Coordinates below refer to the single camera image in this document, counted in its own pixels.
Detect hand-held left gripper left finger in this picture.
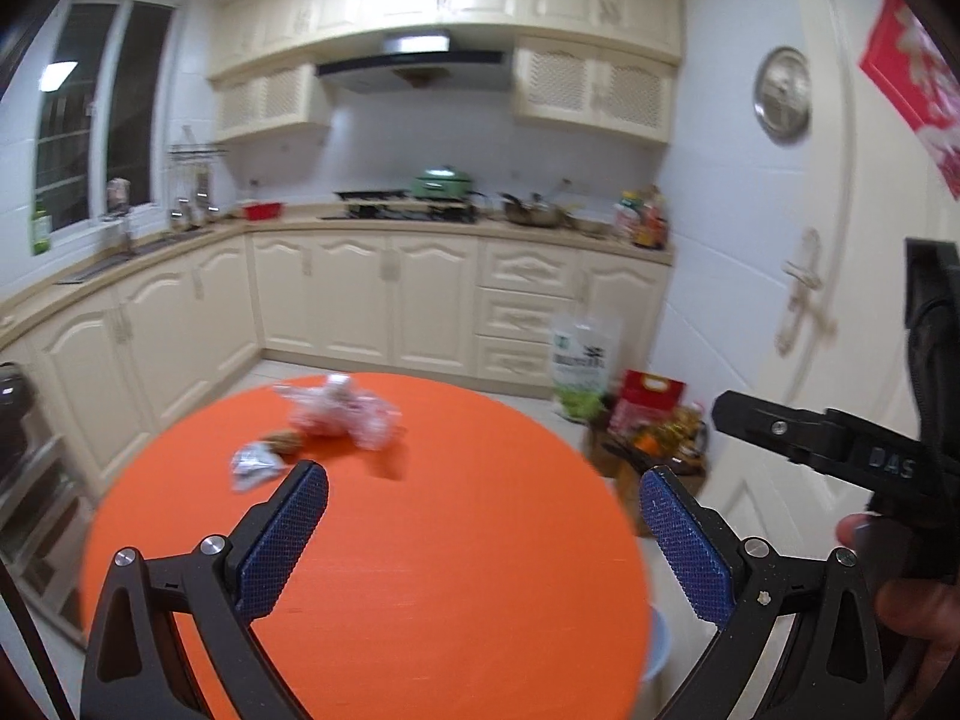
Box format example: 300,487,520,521
81,459,331,720

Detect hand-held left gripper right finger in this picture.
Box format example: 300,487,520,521
637,465,884,720

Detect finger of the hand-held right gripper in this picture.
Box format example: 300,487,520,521
711,390,827,466
904,238,960,458

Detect light blue waste bin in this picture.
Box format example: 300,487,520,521
641,604,672,683

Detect pink clear plastic bag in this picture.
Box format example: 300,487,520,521
271,373,404,452

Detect person's right hand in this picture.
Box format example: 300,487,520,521
836,514,960,720

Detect brown cardboard box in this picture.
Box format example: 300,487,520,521
589,420,710,533

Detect orange oil bottles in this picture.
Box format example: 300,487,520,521
634,405,706,460

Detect red bag on floor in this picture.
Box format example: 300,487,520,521
611,370,687,436

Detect white panel door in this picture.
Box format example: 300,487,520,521
739,0,960,541

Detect orange round table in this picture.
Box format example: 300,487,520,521
79,371,652,720

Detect clear rice bag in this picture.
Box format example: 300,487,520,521
551,315,623,425

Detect group of condiment bottles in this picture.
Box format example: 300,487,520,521
615,186,670,250

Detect red door decoration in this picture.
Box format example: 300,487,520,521
859,0,960,200

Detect metal storage rack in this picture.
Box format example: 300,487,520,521
0,435,98,646

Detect cream lower cabinets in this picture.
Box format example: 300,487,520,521
0,229,676,533

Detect steel pot lid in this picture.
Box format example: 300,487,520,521
752,46,812,145

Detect black rice cooker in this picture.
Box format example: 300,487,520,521
0,361,38,458

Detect steel double sink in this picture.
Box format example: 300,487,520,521
56,229,215,286

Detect black gas stove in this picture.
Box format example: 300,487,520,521
319,202,481,224

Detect steel faucet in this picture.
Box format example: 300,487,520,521
112,202,140,252

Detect hanging steel ladle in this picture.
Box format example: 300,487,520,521
195,165,220,226

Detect wide lattice door cabinet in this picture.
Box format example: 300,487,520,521
512,37,676,143

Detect green electric pot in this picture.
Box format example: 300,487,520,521
412,167,475,200

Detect green glass bottle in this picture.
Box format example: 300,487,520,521
28,195,53,256

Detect small lattice door cabinet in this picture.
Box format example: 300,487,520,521
214,64,331,143

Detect barred kitchen window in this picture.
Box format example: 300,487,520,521
30,0,177,233

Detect black range hood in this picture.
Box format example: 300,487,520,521
315,30,507,95

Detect cream door handle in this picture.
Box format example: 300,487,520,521
776,229,837,357

